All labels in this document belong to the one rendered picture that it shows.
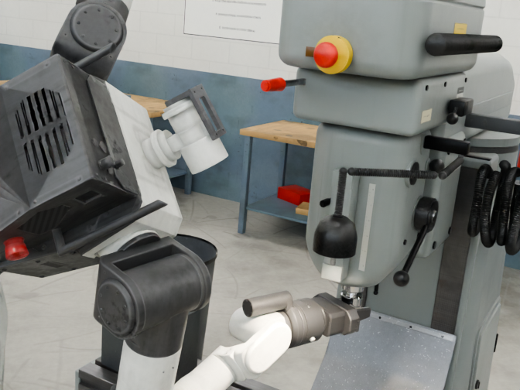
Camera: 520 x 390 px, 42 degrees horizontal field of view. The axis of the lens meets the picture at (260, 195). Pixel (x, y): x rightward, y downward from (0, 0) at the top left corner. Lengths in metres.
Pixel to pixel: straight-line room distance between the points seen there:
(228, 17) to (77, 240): 5.53
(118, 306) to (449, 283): 1.00
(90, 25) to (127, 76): 6.04
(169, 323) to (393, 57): 0.53
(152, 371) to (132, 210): 0.25
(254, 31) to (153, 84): 1.28
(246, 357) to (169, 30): 5.77
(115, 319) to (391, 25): 0.60
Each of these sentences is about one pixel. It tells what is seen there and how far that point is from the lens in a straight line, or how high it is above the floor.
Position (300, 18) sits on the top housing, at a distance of 1.14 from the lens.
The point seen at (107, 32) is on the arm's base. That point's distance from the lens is 1.13.
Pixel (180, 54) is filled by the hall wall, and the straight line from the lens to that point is 6.75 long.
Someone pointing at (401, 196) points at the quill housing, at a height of 1.51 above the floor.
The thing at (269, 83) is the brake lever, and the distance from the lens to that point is 1.12.
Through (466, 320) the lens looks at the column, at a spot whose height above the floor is 1.11.
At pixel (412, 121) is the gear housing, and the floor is 1.66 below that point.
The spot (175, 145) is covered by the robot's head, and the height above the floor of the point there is 1.60.
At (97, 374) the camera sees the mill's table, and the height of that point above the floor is 0.91.
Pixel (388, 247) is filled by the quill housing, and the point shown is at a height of 1.41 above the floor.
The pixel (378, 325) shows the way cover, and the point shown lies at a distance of 1.84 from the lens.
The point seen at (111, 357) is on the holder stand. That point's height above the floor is 0.95.
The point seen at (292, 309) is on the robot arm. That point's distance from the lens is 1.31.
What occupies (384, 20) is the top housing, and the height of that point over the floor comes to 1.82.
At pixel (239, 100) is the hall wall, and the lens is 6.38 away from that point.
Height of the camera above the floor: 1.82
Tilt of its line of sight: 15 degrees down
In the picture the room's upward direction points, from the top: 5 degrees clockwise
